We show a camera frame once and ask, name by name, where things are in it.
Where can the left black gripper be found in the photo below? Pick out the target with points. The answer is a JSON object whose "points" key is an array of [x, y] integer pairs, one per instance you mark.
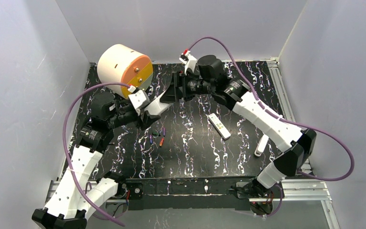
{"points": [[142, 116]]}

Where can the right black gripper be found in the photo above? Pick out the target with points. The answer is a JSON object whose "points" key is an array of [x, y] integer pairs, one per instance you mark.
{"points": [[182, 87]]}

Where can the white remote with buttons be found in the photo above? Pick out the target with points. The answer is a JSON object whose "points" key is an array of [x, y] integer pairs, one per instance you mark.
{"points": [[157, 107]]}

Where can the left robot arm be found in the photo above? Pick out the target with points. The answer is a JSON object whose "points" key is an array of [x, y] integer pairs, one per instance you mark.
{"points": [[75, 200]]}

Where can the long white remote control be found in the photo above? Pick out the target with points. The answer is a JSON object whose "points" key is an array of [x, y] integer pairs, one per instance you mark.
{"points": [[219, 126]]}

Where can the orange battery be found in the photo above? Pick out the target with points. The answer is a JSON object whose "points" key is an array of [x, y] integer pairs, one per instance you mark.
{"points": [[161, 142]]}

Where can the round three-colour drawer box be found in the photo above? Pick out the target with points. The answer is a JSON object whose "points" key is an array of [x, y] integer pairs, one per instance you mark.
{"points": [[120, 63]]}

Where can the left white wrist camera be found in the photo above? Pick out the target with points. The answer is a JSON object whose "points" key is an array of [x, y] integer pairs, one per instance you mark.
{"points": [[139, 99]]}

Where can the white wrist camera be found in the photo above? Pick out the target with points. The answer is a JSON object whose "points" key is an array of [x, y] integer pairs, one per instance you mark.
{"points": [[189, 61], [139, 99]]}

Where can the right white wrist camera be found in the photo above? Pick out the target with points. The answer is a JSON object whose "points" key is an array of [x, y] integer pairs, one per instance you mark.
{"points": [[189, 61]]}

